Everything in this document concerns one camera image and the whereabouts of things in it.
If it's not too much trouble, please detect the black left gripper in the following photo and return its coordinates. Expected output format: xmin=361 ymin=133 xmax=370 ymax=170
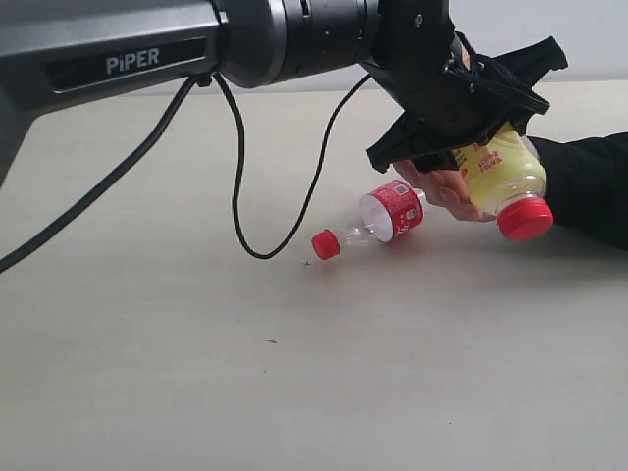
xmin=365 ymin=1 xmax=568 ymax=173

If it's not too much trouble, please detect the yellow bottle red cap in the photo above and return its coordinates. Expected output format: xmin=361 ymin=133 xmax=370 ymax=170
xmin=451 ymin=123 xmax=554 ymax=241

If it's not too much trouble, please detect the black sleeved forearm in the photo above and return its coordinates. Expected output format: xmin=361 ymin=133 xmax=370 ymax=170
xmin=529 ymin=132 xmax=627 ymax=250

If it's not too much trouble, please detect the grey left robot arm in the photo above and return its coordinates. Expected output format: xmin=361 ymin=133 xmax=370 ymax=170
xmin=1 ymin=0 xmax=567 ymax=172

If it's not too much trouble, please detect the clear bottle red label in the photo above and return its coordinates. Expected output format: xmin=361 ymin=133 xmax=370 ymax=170
xmin=311 ymin=180 xmax=426 ymax=261

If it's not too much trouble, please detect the open bare human hand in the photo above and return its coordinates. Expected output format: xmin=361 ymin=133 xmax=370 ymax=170
xmin=393 ymin=160 xmax=495 ymax=223

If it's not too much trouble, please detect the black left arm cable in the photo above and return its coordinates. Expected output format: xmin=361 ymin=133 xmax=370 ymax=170
xmin=0 ymin=73 xmax=374 ymax=276

